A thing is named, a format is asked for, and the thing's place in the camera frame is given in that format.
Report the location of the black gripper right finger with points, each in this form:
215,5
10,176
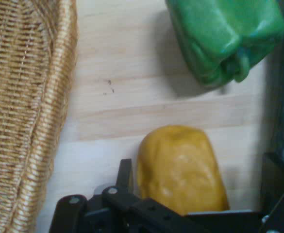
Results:
277,184

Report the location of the yellow toy bell pepper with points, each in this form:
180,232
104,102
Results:
180,170

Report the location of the woven wicker basket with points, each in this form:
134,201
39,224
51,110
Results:
18,109

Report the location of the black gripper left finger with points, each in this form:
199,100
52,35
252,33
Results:
124,174

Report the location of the green toy bell pepper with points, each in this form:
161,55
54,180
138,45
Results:
219,36

